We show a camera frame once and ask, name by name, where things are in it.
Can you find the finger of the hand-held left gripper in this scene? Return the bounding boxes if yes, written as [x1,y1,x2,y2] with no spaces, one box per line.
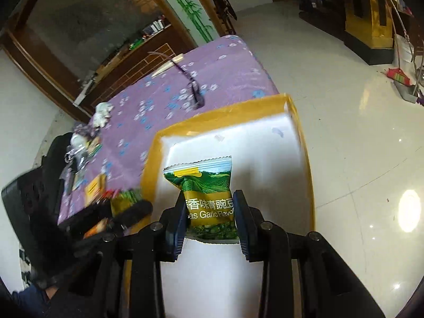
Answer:
[112,200,153,230]
[59,204,113,237]

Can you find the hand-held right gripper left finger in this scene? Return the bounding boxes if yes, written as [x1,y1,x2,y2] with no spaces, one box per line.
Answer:
[94,190,190,318]

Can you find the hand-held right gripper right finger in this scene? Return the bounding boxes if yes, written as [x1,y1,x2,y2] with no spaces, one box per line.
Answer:
[232,189,386,318]

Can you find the white box with yellow rim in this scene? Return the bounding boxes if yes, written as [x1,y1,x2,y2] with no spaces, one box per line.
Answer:
[141,93,315,318]

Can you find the person's left forearm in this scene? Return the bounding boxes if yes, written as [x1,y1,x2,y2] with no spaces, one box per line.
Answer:
[11,285,78,318]

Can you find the metal key bunch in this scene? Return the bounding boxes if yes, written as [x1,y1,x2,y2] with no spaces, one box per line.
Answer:
[61,146,83,179]

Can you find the white round container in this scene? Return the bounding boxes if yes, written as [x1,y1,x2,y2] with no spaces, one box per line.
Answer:
[70,132,88,149]

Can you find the dark framed eyeglasses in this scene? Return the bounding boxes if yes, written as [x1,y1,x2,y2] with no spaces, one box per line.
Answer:
[147,51,206,110]

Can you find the purple floral tablecloth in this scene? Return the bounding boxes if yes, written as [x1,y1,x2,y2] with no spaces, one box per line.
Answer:
[58,36,280,226]

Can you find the brown wooden glass cabinet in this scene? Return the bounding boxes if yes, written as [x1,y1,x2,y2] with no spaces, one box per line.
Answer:
[0,0,199,125]

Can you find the broom with red bristles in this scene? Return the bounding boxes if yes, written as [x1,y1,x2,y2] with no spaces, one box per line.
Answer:
[371,0,414,87]

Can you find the dark wooden sideboard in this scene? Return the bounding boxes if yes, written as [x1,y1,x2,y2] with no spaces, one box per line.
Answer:
[262,0,348,32]

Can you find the white bucket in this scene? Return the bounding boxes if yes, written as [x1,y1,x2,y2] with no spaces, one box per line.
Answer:
[392,34,415,71]

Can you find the gold and black cabinet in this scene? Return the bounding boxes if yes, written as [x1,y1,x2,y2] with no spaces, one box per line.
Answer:
[343,0,396,66]

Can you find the bamboo wall painting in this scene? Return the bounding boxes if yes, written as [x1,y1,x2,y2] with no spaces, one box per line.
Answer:
[145,0,217,44]

